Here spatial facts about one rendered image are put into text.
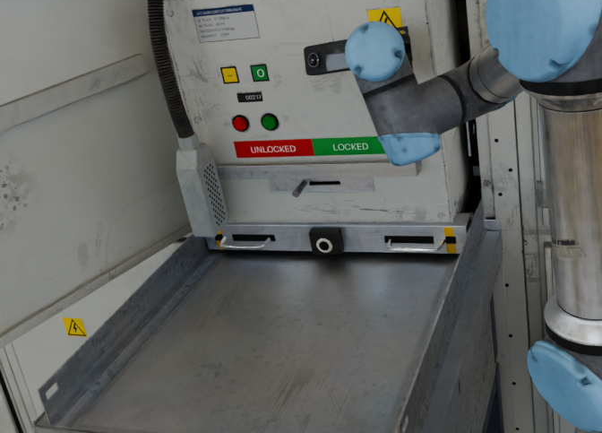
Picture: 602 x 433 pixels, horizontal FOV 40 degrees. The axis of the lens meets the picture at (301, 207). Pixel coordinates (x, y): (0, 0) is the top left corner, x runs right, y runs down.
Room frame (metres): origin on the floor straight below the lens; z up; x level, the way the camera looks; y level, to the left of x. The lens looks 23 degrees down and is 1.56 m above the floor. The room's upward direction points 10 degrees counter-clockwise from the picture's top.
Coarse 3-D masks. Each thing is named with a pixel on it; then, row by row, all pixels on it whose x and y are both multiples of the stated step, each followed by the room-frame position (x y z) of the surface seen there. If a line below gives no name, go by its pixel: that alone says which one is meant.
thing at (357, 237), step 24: (456, 216) 1.39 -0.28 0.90; (216, 240) 1.56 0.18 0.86; (240, 240) 1.54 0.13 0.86; (264, 240) 1.51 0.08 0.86; (288, 240) 1.49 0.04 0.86; (360, 240) 1.43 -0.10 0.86; (384, 240) 1.41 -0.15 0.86; (408, 240) 1.39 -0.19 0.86; (432, 240) 1.38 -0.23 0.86; (456, 240) 1.36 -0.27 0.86
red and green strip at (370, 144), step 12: (240, 144) 1.51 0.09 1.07; (252, 144) 1.51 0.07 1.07; (264, 144) 1.49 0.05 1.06; (276, 144) 1.49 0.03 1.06; (288, 144) 1.47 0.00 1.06; (300, 144) 1.47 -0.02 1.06; (312, 144) 1.46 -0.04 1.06; (324, 144) 1.45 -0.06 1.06; (336, 144) 1.44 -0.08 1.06; (348, 144) 1.43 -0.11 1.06; (360, 144) 1.42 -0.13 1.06; (372, 144) 1.41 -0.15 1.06; (240, 156) 1.52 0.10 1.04; (252, 156) 1.51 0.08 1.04; (264, 156) 1.50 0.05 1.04; (276, 156) 1.49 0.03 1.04; (288, 156) 1.48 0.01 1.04
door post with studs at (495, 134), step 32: (480, 0) 1.45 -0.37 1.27; (480, 32) 1.46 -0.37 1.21; (480, 128) 1.46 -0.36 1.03; (512, 128) 1.43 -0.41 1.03; (480, 160) 1.46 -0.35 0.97; (512, 160) 1.43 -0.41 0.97; (512, 192) 1.44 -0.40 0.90; (512, 224) 1.44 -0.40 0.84; (512, 256) 1.44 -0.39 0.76; (512, 288) 1.44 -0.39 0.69; (512, 320) 1.44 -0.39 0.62; (512, 352) 1.44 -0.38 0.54; (512, 384) 1.45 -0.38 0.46
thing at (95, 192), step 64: (0, 0) 1.48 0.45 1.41; (64, 0) 1.58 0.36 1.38; (128, 0) 1.69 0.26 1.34; (0, 64) 1.45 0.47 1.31; (64, 64) 1.55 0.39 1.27; (128, 64) 1.64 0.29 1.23; (0, 128) 1.41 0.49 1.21; (64, 128) 1.52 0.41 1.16; (128, 128) 1.63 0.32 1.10; (0, 192) 1.40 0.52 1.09; (64, 192) 1.49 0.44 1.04; (128, 192) 1.60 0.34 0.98; (0, 256) 1.37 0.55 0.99; (64, 256) 1.46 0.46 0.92; (128, 256) 1.57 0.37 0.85; (0, 320) 1.34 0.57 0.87
